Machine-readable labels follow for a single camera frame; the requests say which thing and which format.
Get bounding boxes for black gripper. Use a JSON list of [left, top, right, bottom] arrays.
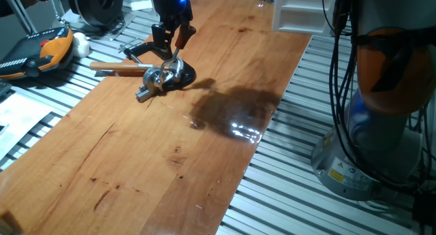
[[149, 0, 194, 54]]

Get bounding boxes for black orange teach pendant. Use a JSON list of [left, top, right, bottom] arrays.
[[0, 27, 75, 81]]

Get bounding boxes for silver metal lever device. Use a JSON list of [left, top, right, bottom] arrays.
[[135, 59, 187, 104]]

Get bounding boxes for large wooden board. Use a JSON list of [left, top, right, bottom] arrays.
[[0, 0, 313, 235]]

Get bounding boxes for grey metal frame strut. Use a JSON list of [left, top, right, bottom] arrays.
[[3, 0, 37, 35]]

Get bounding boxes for metal lever with brown handle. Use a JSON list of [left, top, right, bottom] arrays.
[[155, 25, 198, 86]]

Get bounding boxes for wooden handled claw hammer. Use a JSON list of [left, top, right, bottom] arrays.
[[89, 57, 185, 84]]

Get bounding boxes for small white box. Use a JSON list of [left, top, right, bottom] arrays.
[[130, 0, 153, 12]]

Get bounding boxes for white paper sheet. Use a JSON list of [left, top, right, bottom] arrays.
[[0, 91, 57, 161]]

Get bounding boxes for white rounded object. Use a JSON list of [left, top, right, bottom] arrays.
[[71, 32, 91, 59]]

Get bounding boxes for black C-clamp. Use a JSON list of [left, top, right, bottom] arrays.
[[119, 40, 198, 92]]

